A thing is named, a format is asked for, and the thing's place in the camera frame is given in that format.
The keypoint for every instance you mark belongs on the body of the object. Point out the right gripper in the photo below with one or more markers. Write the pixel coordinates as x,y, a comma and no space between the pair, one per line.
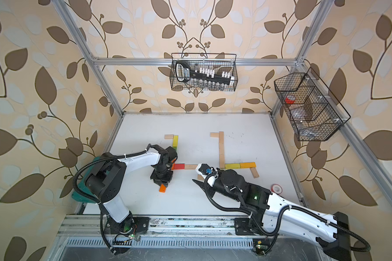
204,186

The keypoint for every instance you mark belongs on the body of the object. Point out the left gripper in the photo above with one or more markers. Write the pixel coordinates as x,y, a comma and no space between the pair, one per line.
165,181

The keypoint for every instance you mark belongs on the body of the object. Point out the wood long block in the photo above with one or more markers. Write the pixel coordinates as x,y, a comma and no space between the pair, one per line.
200,177
221,137
221,149

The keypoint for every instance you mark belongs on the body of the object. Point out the wood small block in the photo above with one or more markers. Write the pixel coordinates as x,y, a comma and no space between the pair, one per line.
214,134
191,166

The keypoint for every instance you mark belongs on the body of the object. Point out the yellow-green long block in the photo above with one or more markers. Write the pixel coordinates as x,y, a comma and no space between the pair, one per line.
232,166

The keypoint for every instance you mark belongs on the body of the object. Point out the wood long block vertical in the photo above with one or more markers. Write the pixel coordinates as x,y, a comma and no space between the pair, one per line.
222,161

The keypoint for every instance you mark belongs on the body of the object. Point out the yellow long block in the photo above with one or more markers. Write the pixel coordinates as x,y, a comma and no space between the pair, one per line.
175,141

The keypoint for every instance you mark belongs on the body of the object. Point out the amber yellow block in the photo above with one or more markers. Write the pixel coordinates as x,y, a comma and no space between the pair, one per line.
247,165

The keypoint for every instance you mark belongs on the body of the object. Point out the wood small block lowest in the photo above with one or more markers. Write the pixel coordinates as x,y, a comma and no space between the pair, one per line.
254,172

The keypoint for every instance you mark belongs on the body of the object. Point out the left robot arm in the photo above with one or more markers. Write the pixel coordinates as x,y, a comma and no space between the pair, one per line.
104,181

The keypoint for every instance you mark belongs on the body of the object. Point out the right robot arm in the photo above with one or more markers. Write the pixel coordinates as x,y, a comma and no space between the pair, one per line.
271,215

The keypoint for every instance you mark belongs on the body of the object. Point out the red tape roll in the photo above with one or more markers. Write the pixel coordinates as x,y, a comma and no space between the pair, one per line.
275,188

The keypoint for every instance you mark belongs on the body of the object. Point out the black socket tool set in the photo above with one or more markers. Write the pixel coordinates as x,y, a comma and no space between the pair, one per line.
200,73

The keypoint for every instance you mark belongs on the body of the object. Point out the red cup in basket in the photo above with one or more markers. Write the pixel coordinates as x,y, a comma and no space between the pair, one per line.
290,99

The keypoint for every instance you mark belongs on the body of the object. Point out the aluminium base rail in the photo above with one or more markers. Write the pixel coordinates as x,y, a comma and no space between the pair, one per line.
181,232

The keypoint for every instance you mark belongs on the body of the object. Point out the back wire basket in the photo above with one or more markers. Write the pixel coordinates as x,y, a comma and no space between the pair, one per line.
216,57

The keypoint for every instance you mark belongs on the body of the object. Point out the side wire basket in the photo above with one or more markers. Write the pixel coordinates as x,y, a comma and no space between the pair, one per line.
317,113

